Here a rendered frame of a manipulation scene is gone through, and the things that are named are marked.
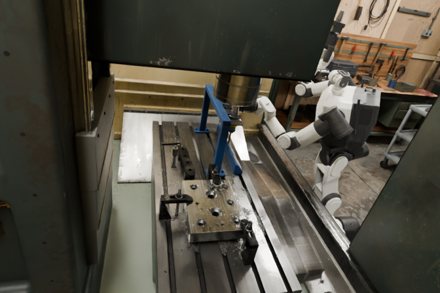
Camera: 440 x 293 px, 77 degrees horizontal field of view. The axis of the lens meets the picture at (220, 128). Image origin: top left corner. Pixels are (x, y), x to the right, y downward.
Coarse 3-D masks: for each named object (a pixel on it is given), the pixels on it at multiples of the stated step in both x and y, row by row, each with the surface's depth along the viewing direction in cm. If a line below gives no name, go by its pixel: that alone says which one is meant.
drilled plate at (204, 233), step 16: (192, 192) 118; (208, 192) 121; (224, 192) 121; (192, 208) 110; (208, 208) 112; (224, 208) 113; (240, 208) 115; (192, 224) 103; (208, 224) 104; (240, 224) 107; (192, 240) 102; (208, 240) 104
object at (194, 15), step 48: (96, 0) 63; (144, 0) 65; (192, 0) 68; (240, 0) 70; (288, 0) 73; (336, 0) 76; (96, 48) 68; (144, 48) 71; (192, 48) 74; (240, 48) 77; (288, 48) 80
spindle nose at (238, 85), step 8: (216, 80) 92; (224, 80) 89; (232, 80) 87; (240, 80) 87; (248, 80) 87; (256, 80) 89; (216, 88) 93; (224, 88) 90; (232, 88) 88; (240, 88) 88; (248, 88) 89; (256, 88) 91; (216, 96) 94; (224, 96) 91; (232, 96) 89; (240, 96) 89; (248, 96) 90; (256, 96) 93; (232, 104) 91; (240, 104) 91; (248, 104) 92
